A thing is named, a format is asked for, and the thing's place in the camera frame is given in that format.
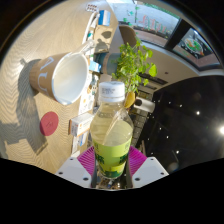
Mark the small blue box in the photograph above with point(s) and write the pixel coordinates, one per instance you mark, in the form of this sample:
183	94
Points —
104	17

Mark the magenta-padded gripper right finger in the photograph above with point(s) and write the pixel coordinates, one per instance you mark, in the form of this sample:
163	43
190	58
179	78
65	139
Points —
150	170

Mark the brown paper cup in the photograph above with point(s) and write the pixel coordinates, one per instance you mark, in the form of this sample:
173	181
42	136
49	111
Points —
43	75

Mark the green potted plant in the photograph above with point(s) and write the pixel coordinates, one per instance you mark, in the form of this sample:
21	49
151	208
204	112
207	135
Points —
133	65

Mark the flat round red coaster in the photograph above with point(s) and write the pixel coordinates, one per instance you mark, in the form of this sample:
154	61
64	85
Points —
49	123

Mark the group of ceiling lights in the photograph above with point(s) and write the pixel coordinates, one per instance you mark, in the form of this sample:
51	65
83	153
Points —
222	130

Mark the large painted glass window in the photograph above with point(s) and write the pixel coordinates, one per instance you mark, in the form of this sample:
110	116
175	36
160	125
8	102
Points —
160	26

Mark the pill blister pack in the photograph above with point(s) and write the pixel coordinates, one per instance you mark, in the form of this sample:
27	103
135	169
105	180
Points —
92	7

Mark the clear green-label drink bottle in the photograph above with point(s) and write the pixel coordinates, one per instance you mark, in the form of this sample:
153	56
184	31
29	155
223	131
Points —
111	146

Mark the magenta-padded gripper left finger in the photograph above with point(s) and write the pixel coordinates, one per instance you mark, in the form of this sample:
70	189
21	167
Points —
74	170

